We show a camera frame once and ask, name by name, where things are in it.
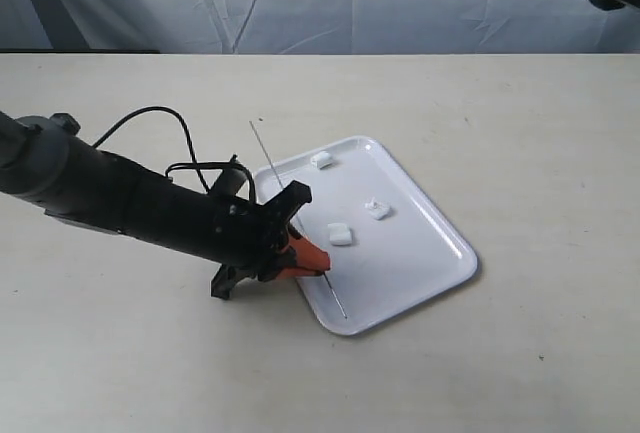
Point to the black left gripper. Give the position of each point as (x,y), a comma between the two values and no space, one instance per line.
(268,247)

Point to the white marshmallow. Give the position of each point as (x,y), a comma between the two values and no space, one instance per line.
(322,160)
(378,210)
(339,234)

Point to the thin metal skewer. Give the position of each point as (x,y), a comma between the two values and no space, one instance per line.
(298,220)

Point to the white plastic tray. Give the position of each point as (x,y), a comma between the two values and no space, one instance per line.
(393,265)

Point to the white backdrop curtain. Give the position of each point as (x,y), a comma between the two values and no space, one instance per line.
(319,26)

